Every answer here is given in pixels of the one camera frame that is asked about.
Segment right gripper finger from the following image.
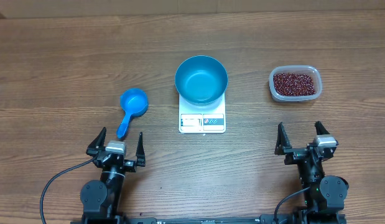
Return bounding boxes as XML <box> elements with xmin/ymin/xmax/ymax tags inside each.
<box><xmin>315</xmin><ymin>121</ymin><xmax>330</xmax><ymax>135</ymax></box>
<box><xmin>274</xmin><ymin>122</ymin><xmax>292</xmax><ymax>155</ymax></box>

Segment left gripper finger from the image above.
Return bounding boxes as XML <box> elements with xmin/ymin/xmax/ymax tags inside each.
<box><xmin>136</xmin><ymin>132</ymin><xmax>146</xmax><ymax>161</ymax></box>
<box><xmin>87</xmin><ymin>127</ymin><xmax>106</xmax><ymax>150</ymax></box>

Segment blue plastic measuring scoop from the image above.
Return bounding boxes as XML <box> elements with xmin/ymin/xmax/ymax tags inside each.
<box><xmin>116</xmin><ymin>88</ymin><xmax>149</xmax><ymax>139</ymax></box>

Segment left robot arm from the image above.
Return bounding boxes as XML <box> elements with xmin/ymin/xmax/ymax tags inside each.
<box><xmin>80</xmin><ymin>128</ymin><xmax>146</xmax><ymax>223</ymax></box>

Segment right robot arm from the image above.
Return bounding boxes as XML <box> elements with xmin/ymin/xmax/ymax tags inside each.
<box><xmin>272</xmin><ymin>121</ymin><xmax>349</xmax><ymax>223</ymax></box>

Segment white digital kitchen scale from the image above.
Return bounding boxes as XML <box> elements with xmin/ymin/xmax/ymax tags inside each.
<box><xmin>179</xmin><ymin>94</ymin><xmax>226</xmax><ymax>134</ymax></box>

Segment blue metal bowl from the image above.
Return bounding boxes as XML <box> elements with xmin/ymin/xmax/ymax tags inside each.
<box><xmin>175</xmin><ymin>55</ymin><xmax>229</xmax><ymax>105</ymax></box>

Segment red beans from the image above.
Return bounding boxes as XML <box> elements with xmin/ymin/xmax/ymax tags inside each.
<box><xmin>273</xmin><ymin>73</ymin><xmax>316</xmax><ymax>96</ymax></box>

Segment clear plastic container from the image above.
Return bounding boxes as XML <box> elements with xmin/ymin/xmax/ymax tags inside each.
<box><xmin>269</xmin><ymin>65</ymin><xmax>322</xmax><ymax>103</ymax></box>

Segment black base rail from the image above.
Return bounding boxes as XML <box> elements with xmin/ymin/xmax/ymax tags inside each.
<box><xmin>70</xmin><ymin>214</ymin><xmax>347</xmax><ymax>224</ymax></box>

